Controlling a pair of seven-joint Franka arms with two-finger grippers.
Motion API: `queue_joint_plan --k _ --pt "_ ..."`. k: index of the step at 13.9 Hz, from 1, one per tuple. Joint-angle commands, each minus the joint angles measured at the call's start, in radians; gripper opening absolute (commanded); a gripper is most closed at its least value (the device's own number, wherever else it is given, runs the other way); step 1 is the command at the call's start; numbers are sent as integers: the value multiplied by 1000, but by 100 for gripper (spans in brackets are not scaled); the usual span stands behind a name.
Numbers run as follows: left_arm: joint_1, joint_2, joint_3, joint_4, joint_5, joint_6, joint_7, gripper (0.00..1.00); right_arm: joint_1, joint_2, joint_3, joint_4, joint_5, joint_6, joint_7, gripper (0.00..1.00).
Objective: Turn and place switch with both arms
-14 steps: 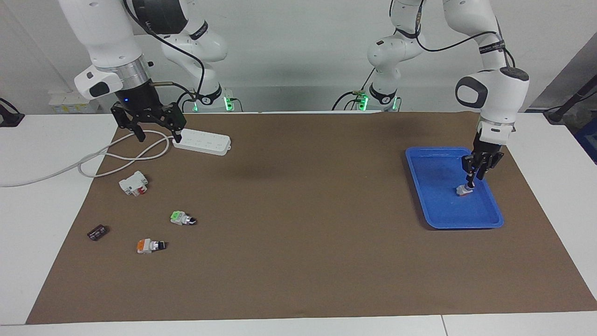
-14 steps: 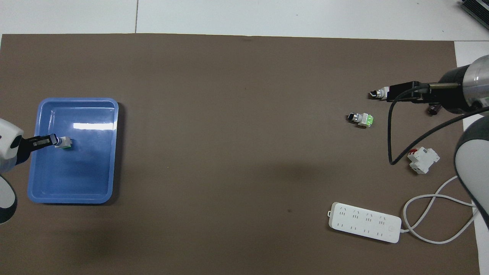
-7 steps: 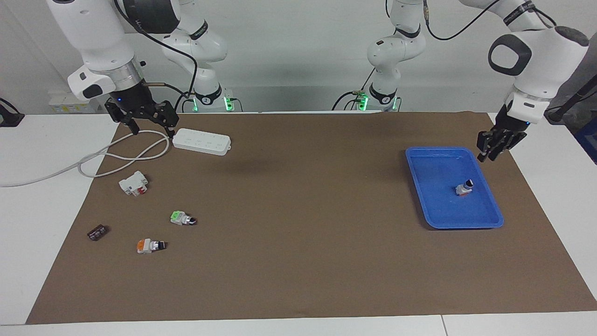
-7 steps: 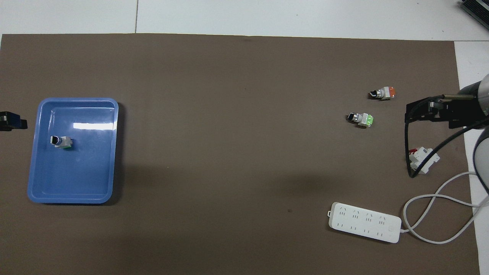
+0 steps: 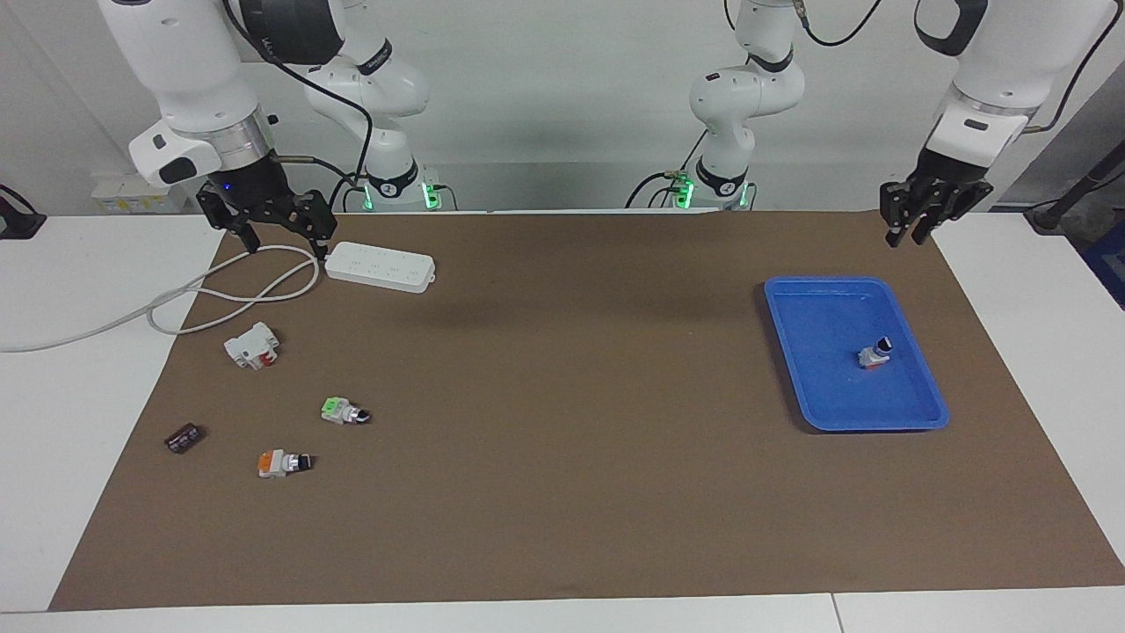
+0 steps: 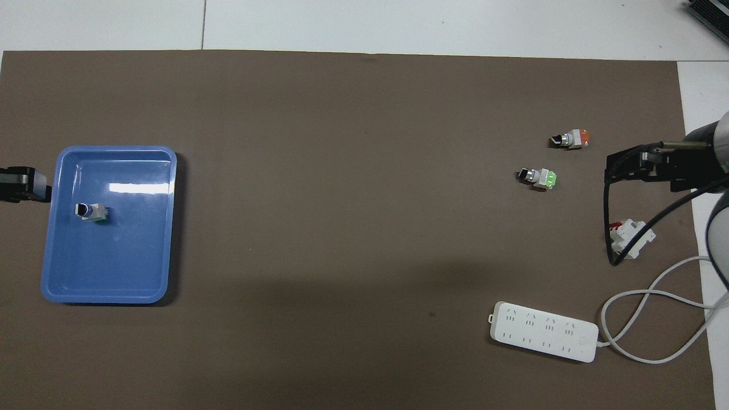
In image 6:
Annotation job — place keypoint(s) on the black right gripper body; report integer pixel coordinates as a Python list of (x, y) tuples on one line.
[(689, 168)]

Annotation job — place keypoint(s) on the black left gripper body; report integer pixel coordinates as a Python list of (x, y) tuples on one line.
[(8, 185)]

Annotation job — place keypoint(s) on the green selector switch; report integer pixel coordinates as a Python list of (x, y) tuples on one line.
[(540, 178), (92, 212)]

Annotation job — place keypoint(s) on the white circuit breaker red lever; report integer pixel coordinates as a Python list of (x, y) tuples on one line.
[(635, 239)]

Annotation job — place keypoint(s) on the blue plastic tray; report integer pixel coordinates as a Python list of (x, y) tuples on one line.
[(125, 256)]

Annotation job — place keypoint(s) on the grey ribbed metal device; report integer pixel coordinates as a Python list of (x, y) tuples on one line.
[(712, 11)]

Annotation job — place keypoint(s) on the white power strip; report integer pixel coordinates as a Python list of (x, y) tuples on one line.
[(544, 332)]

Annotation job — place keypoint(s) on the brown table mat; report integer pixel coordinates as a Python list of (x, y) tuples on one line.
[(342, 171)]

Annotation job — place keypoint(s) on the orange selector switch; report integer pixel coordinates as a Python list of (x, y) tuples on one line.
[(574, 138)]

